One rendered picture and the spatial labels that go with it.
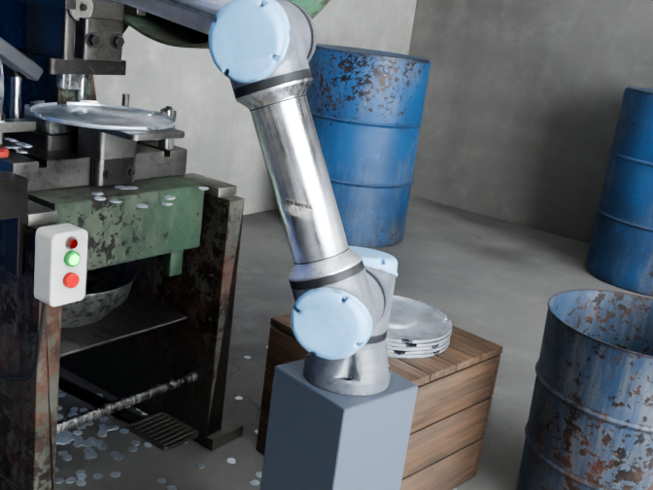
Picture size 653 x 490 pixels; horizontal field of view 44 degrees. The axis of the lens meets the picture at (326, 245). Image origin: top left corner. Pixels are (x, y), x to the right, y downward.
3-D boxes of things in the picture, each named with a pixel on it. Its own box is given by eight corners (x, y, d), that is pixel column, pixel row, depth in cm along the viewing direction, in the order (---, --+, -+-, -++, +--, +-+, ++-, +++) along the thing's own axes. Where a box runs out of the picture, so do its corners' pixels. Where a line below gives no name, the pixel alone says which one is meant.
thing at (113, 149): (183, 194, 169) (188, 129, 165) (129, 201, 157) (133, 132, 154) (104, 168, 182) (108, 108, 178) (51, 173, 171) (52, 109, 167)
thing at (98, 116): (0, 106, 165) (0, 102, 165) (115, 104, 188) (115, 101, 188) (91, 133, 149) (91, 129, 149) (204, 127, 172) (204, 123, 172)
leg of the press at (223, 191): (242, 437, 206) (282, 75, 181) (210, 452, 197) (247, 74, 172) (26, 321, 256) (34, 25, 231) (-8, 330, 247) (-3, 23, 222)
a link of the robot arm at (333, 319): (395, 327, 131) (302, -14, 122) (375, 361, 117) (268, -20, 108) (326, 339, 135) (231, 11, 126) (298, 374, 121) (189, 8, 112)
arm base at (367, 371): (407, 383, 142) (416, 331, 139) (344, 403, 132) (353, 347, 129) (348, 351, 152) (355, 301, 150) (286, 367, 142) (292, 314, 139)
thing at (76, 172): (187, 174, 189) (189, 149, 187) (12, 194, 154) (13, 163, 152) (103, 148, 206) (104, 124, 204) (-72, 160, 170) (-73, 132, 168)
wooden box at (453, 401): (477, 475, 201) (503, 346, 192) (378, 532, 174) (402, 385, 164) (358, 408, 227) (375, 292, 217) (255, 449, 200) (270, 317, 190)
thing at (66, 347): (187, 319, 195) (187, 316, 195) (27, 367, 161) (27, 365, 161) (77, 269, 218) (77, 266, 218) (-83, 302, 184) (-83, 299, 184)
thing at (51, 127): (108, 130, 180) (109, 110, 179) (50, 133, 168) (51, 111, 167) (83, 122, 185) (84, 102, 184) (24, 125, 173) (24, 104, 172)
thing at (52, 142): (123, 145, 182) (124, 131, 181) (46, 151, 166) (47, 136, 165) (79, 131, 190) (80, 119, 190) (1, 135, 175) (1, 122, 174)
